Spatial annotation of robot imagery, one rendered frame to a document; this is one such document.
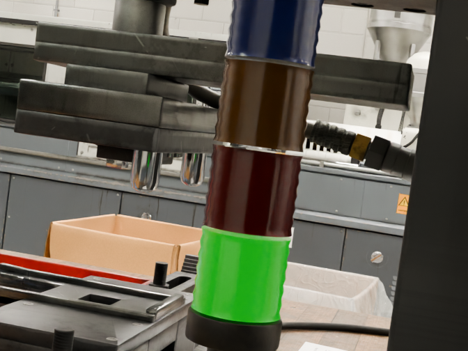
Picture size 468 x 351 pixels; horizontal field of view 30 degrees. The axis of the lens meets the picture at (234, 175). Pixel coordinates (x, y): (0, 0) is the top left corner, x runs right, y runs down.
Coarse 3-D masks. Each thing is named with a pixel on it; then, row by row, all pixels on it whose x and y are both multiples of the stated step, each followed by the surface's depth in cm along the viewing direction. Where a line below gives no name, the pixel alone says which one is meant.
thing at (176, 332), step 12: (180, 324) 68; (156, 336) 62; (168, 336) 65; (180, 336) 68; (0, 348) 56; (12, 348) 55; (24, 348) 55; (36, 348) 55; (48, 348) 55; (144, 348) 59; (156, 348) 62; (168, 348) 67; (180, 348) 69; (192, 348) 73
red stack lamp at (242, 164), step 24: (216, 144) 36; (216, 168) 35; (240, 168) 35; (264, 168) 35; (288, 168) 35; (216, 192) 35; (240, 192) 35; (264, 192) 35; (288, 192) 35; (216, 216) 35; (240, 216) 35; (264, 216) 35; (288, 216) 36
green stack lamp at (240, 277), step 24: (216, 240) 35; (240, 240) 35; (264, 240) 35; (288, 240) 36; (216, 264) 35; (240, 264) 35; (264, 264) 35; (216, 288) 35; (240, 288) 35; (264, 288) 35; (216, 312) 35; (240, 312) 35; (264, 312) 35
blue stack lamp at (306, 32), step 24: (240, 0) 35; (264, 0) 34; (288, 0) 34; (312, 0) 35; (240, 24) 35; (264, 24) 34; (288, 24) 34; (312, 24) 35; (240, 48) 35; (264, 48) 34; (288, 48) 34; (312, 48) 35
